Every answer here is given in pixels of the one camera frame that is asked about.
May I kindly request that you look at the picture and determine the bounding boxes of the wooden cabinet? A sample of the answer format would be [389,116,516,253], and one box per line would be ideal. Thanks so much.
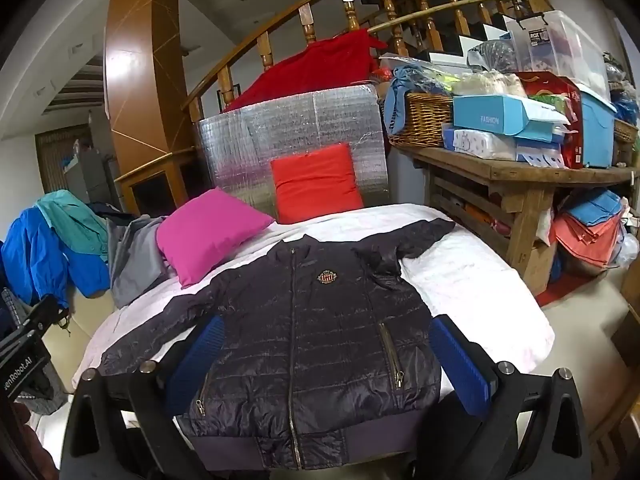
[114,149,201,216]

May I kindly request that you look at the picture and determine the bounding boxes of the red gift box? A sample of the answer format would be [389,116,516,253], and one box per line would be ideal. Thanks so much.
[515,71,586,170]

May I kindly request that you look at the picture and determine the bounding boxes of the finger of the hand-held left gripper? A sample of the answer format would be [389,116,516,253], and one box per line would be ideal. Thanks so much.
[15,294,60,336]

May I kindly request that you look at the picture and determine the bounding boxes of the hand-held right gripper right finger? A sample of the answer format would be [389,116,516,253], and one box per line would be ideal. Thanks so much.
[400,314,593,480]

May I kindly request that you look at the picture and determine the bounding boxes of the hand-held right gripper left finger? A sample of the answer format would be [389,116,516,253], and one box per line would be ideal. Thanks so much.
[59,315,227,480]

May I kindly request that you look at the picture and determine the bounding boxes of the cluttered wooden shelf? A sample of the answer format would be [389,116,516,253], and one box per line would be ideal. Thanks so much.
[387,145,640,296]

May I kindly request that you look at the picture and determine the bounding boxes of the grey metal cabinet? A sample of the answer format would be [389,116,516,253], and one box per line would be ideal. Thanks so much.
[64,147,123,206]

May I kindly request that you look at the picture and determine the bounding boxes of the white plastic bag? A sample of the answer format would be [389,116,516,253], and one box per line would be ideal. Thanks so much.
[612,210,640,268]

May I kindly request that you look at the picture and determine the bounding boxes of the blue plastic bin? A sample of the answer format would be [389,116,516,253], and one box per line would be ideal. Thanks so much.
[575,82,618,170]

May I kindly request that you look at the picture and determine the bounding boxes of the pink pillow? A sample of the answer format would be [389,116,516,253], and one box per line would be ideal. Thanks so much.
[156,187,276,288]

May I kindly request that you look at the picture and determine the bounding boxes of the light blue cloth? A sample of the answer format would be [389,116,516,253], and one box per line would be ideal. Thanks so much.
[385,66,453,133]

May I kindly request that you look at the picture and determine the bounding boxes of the wooden stair railing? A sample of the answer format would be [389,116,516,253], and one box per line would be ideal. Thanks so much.
[182,0,556,126]

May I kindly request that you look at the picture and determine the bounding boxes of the wooden lattice door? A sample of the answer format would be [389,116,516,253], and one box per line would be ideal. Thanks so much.
[35,124,93,206]

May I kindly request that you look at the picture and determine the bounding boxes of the white fleece blanket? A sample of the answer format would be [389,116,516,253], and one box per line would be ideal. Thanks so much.
[30,203,556,480]

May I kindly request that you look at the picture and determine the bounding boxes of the teal shirt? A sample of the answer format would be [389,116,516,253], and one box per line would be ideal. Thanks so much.
[36,190,110,263]

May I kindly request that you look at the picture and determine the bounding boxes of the red-orange pillow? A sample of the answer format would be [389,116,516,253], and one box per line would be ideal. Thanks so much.
[270,142,365,223]

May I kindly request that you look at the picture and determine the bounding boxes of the patterned tissue pack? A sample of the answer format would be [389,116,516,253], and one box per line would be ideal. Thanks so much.
[442,127,518,161]

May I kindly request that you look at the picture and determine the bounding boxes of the stack of coral cloths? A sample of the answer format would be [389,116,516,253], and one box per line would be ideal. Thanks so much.
[552,210,623,268]

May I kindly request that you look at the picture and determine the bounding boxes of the person's maroon clothing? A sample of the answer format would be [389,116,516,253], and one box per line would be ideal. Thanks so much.
[0,400,58,480]

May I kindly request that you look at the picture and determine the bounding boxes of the light blue cardboard box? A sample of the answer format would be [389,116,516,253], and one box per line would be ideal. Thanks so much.
[452,94,571,137]

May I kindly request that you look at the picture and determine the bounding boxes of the dark red cloth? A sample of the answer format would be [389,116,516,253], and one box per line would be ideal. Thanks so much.
[222,29,388,113]

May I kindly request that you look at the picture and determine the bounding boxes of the clear plastic storage box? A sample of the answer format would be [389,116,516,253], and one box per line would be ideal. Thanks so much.
[510,10,613,103]

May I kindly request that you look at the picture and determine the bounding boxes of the silver foil insulation mat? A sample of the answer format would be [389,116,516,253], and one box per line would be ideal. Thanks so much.
[194,84,391,221]

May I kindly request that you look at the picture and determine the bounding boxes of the grey knit garment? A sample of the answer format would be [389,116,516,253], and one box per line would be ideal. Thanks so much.
[15,360,68,416]

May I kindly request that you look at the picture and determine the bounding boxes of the folded blue cloth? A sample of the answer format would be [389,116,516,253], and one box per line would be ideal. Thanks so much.
[565,189,623,228]

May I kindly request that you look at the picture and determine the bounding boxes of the black puffer jacket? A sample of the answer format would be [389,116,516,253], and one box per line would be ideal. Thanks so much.
[100,217,456,471]

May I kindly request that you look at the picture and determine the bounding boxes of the blue jacket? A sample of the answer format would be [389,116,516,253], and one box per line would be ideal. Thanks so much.
[0,206,111,311]

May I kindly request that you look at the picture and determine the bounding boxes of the curved wooden column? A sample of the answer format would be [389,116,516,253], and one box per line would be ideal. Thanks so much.
[103,0,196,221]

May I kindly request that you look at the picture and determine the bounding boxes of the wicker basket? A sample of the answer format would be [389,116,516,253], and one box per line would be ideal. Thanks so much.
[382,91,456,150]

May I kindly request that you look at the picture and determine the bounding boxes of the cream sofa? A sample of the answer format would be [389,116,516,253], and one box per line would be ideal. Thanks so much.
[65,285,121,361]

